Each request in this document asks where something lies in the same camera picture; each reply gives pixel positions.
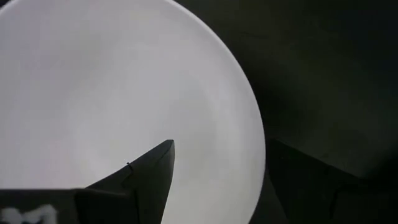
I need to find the white bowl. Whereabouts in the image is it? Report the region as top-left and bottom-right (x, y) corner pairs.
(0, 0), (267, 224)

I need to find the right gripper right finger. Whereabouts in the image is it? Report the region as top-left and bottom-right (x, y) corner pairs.
(267, 138), (398, 224)

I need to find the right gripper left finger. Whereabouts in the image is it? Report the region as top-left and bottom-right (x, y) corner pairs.
(0, 139), (176, 224)

